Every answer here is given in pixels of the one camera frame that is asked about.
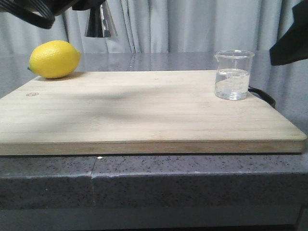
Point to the yellow lemon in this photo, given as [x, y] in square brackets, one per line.
[54, 59]

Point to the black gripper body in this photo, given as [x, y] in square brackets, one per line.
[57, 7]
[293, 45]

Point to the steel double jigger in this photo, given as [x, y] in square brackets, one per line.
[100, 22]

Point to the clear glass beaker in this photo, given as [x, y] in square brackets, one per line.
[233, 74]

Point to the grey curtain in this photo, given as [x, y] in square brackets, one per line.
[154, 26]

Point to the wooden cutting board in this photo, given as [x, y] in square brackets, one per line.
[159, 112]

